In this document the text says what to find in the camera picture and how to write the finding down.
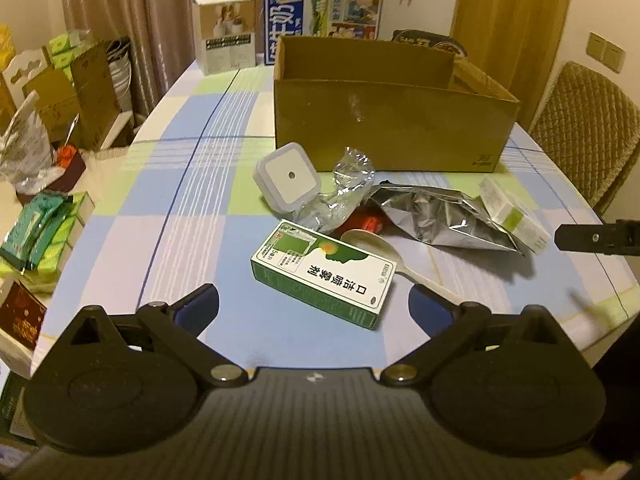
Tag small cardboard carton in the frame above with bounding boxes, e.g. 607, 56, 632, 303
20, 67, 83, 146

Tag blue milk carton case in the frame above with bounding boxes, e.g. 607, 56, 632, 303
263, 0, 385, 67

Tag light green boxes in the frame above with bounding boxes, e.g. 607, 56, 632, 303
42, 30, 96, 71

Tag gold curtain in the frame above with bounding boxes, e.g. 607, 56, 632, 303
450, 0, 576, 126

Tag clear plastic packaging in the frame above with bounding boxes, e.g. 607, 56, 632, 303
292, 146, 377, 233

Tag crumpled silver plastic bag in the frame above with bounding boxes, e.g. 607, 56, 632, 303
0, 90, 56, 191

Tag quilted beige chair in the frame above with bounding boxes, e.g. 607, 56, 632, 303
527, 60, 640, 216

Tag white square night light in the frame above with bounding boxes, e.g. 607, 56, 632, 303
253, 142, 321, 211

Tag white box with photo print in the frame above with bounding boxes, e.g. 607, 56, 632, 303
193, 0, 257, 77

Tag white carved chair back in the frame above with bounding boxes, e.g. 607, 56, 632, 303
2, 47, 56, 106

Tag red candy packet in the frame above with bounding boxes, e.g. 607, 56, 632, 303
347, 210, 388, 235

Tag brown cardboard box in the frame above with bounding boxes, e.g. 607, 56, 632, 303
272, 35, 522, 175

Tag yellow plastic bag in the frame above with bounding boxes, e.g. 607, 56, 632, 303
0, 24, 17, 72

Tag dark round tin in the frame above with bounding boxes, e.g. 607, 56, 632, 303
391, 30, 468, 58

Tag silver foil bag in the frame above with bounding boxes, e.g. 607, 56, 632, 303
362, 184, 526, 257

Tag green and white medicine box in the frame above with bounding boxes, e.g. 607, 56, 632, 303
250, 220, 398, 332

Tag dark red box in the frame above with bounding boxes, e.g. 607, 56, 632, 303
15, 145, 87, 196

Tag dark brown gold print box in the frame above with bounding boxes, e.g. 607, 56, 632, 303
0, 280, 48, 351

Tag white plastic spoon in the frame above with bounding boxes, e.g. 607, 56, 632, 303
340, 229, 463, 306

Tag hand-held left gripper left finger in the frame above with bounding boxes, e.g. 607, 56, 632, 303
65, 284, 246, 387

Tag small white green box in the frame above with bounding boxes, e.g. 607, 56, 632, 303
477, 176, 551, 255

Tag gold wall light switch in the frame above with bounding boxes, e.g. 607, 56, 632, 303
586, 31, 627, 73

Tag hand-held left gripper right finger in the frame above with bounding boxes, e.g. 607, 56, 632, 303
381, 284, 568, 388

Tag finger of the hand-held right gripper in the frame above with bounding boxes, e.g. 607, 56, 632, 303
554, 219, 640, 257

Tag pile of green packets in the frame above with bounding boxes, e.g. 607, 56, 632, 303
0, 192, 96, 281

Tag brown paper bag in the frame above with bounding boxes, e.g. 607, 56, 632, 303
70, 40, 133, 151

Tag checked cloth desktop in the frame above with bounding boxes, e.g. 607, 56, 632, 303
30, 65, 640, 376

